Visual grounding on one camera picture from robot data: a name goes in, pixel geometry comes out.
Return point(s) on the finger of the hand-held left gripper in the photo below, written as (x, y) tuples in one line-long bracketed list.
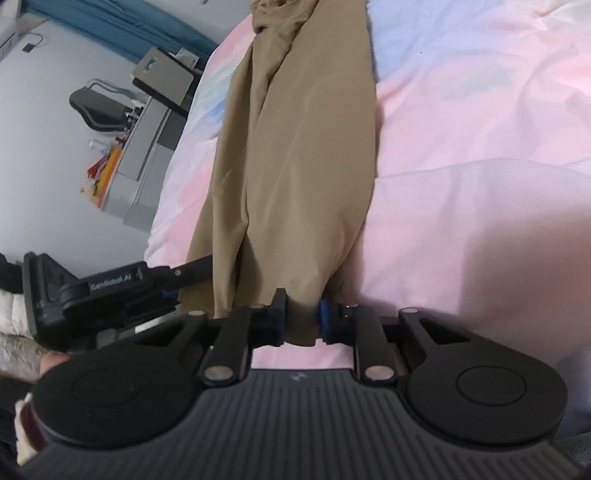
[(170, 296), (189, 268)]

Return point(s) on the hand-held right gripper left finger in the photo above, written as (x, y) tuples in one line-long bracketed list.
[(279, 318)]

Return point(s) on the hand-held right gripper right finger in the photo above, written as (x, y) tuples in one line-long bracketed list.
[(324, 323)]

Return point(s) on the tan pants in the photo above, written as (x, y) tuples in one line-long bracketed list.
[(300, 152)]

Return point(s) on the person's left hand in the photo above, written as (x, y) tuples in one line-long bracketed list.
[(53, 362)]

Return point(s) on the grey cabinet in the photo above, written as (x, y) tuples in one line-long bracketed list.
[(147, 161)]

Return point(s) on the colourful packets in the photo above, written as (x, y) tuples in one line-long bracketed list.
[(105, 173)]

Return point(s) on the black chair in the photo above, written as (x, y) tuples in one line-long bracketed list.
[(99, 106)]

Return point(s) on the grey storage box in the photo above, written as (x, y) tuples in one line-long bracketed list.
[(166, 78)]

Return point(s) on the pink bed sheet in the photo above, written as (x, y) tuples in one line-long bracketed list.
[(461, 161)]

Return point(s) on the blue curtain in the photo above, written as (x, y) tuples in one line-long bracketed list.
[(129, 27)]

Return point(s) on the wall socket plug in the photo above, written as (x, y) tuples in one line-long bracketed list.
[(30, 46)]

